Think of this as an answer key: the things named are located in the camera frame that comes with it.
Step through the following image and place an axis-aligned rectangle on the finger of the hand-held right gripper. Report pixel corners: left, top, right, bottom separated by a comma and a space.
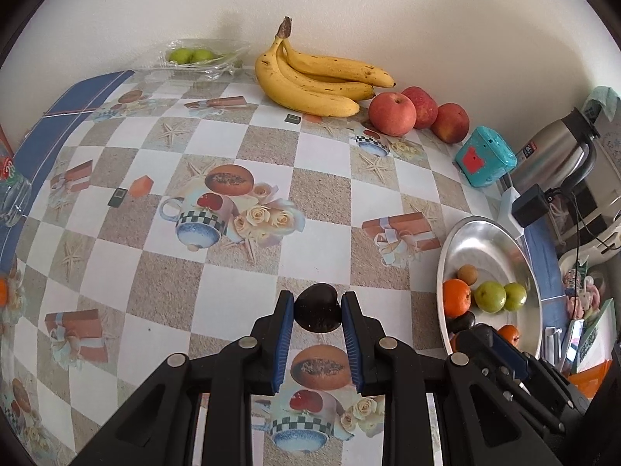
478, 324, 532, 382
453, 329, 505, 379

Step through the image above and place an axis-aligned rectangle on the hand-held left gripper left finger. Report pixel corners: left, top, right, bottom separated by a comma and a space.
70, 290, 296, 466

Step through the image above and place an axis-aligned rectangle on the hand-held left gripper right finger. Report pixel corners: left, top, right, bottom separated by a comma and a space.
340, 291, 564, 466

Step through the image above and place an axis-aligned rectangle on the dark plum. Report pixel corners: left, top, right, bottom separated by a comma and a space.
294, 282, 343, 333
446, 311, 476, 336

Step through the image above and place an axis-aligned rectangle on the large orange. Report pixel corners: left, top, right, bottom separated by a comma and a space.
442, 278, 472, 318

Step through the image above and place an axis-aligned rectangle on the long green pear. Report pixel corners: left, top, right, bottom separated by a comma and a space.
474, 280, 508, 314

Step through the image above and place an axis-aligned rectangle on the round green pear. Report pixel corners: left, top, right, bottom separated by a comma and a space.
503, 282, 528, 310

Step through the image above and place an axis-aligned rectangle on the round steel plate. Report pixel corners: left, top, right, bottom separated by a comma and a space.
435, 216, 543, 357

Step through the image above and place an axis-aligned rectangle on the orange sheet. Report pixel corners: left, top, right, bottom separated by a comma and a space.
567, 359, 613, 401

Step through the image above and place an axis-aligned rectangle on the green and white booklet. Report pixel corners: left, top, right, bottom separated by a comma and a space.
572, 298, 621, 374

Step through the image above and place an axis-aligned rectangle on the colourful snack packet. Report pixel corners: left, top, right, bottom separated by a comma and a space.
560, 262, 607, 321

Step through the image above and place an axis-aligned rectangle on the white power strip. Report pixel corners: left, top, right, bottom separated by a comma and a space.
497, 184, 527, 241

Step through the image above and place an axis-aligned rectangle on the black power adapter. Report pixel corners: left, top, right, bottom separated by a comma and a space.
512, 183, 554, 228

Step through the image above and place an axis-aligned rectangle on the teal plastic box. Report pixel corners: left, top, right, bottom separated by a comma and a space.
453, 126, 517, 188

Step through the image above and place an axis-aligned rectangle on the white appliance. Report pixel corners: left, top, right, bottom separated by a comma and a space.
558, 102, 621, 258

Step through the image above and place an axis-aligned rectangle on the steel thermos jug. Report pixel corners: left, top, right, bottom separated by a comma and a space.
507, 107, 607, 195

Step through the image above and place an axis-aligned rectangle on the red apple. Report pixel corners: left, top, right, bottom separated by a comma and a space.
402, 86, 439, 129
431, 103, 470, 145
368, 91, 418, 137

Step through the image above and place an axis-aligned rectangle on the bunch of yellow bananas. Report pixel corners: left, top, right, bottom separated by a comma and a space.
255, 16, 396, 118

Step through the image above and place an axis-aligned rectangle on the pale teal cloth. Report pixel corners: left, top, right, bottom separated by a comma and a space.
582, 85, 621, 122

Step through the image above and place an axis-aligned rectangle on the clear plastic fruit tray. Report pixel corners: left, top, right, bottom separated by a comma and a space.
155, 38, 250, 78

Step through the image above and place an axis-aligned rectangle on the glass mug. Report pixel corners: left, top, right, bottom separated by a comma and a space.
0, 143, 32, 228

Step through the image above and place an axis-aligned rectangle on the black cable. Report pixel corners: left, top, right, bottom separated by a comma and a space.
546, 187, 621, 273

